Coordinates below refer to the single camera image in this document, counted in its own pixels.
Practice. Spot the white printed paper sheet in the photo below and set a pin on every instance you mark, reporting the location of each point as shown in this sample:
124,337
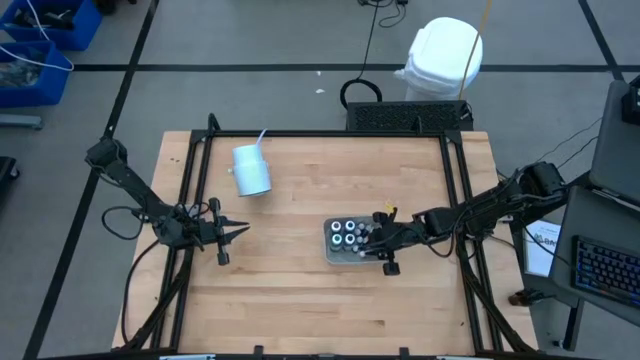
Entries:
540,255

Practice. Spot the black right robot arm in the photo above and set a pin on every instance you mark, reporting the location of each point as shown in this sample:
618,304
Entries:
490,205

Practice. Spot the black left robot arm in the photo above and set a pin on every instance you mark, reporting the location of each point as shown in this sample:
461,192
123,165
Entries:
140,200

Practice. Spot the dark table clamp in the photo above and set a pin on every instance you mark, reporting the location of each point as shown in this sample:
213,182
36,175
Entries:
522,298

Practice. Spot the black floor object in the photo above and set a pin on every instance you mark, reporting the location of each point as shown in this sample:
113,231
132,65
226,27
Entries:
6,172

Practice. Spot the black mesh computer case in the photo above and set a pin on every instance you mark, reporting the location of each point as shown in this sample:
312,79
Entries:
400,117

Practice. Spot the blue storage bin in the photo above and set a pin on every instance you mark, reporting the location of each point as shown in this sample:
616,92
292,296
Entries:
50,87
80,30

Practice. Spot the dark grey desk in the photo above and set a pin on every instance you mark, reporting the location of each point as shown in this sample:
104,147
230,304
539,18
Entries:
600,215

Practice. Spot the large purple-tipped dye bottle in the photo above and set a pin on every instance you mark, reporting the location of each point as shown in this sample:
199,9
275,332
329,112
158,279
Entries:
336,225

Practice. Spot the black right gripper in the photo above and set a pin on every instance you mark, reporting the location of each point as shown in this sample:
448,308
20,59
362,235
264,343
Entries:
397,237

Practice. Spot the white-bagged trash bin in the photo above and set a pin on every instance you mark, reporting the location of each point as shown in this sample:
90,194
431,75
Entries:
440,55

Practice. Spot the black aluminium table frame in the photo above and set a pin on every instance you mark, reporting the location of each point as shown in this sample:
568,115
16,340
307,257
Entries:
325,133

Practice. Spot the white cylindrical container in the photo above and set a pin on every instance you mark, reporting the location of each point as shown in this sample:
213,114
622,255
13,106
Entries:
250,172

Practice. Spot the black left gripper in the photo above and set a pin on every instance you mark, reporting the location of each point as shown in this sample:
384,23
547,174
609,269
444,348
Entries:
212,230

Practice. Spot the large green-tipped dye bottle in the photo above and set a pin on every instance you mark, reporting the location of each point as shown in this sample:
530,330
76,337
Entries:
336,242

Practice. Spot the black backlit keyboard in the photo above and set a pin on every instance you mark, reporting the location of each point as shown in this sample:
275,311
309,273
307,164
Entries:
605,270

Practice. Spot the grey plastic bin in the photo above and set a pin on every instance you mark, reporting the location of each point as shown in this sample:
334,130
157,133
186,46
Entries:
332,255

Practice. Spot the large blue-tipped dye bottle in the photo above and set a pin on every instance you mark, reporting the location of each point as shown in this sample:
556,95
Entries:
349,239

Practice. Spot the grey flat bar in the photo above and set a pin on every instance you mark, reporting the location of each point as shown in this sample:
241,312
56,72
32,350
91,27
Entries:
20,122

